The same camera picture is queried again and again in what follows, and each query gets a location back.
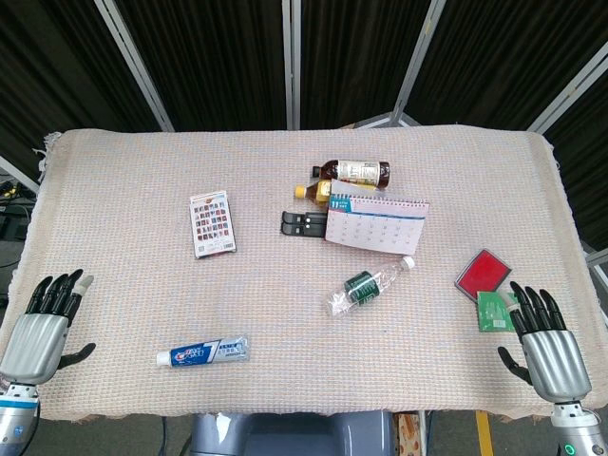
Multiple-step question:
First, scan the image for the card box with picture grid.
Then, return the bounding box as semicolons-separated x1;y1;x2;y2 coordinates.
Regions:
189;189;238;259

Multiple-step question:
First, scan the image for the black folding screen panel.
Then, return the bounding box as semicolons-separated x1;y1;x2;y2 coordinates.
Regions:
526;47;608;267
391;0;608;134
0;0;175;191
290;0;447;130
94;0;294;133

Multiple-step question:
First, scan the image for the grey robot torso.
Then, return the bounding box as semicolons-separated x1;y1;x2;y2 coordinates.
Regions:
189;410;395;456

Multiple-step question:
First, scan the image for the clear green label water bottle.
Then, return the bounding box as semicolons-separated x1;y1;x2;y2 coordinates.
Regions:
326;255;416;317

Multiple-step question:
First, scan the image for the beige woven tablecloth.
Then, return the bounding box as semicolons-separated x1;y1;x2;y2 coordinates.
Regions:
2;125;608;425

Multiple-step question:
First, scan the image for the green paper packet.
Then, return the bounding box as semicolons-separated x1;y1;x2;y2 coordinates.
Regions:
476;290;519;333

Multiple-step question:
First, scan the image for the wooden table leg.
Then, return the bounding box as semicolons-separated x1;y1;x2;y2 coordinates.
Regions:
397;411;428;456

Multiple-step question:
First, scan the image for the dark tea bottle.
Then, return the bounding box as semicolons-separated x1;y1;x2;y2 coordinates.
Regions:
312;160;391;186

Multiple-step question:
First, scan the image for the blue white toothpaste tube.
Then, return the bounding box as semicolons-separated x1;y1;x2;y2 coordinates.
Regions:
157;334;250;368

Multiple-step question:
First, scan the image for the yellow cap drink bottle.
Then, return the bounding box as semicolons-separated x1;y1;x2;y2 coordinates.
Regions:
294;178;381;200

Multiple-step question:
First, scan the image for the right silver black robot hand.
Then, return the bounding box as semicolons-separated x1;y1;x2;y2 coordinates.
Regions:
497;280;594;405

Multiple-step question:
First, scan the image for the spiral desk calendar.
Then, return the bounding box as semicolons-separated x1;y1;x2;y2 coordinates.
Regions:
324;179;431;256

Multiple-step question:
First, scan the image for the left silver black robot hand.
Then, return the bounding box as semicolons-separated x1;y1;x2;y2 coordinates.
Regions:
0;269;97;387

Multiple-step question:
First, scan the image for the black folding phone stand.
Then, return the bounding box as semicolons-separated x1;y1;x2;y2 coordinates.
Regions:
279;210;330;238

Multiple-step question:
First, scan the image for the red ink pad case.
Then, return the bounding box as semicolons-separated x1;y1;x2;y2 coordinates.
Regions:
454;248;513;300

